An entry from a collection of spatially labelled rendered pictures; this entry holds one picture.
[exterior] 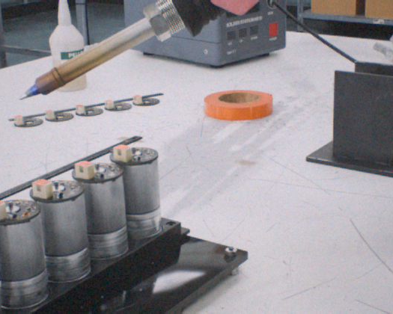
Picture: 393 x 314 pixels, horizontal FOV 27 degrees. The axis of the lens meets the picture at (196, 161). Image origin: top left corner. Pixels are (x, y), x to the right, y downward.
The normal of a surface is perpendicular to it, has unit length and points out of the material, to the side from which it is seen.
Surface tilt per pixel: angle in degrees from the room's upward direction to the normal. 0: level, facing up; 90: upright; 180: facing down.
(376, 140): 90
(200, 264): 0
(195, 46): 90
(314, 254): 0
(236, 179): 0
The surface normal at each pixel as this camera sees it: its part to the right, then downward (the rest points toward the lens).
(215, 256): -0.04, -0.94
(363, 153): -0.58, 0.29
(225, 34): 0.70, 0.22
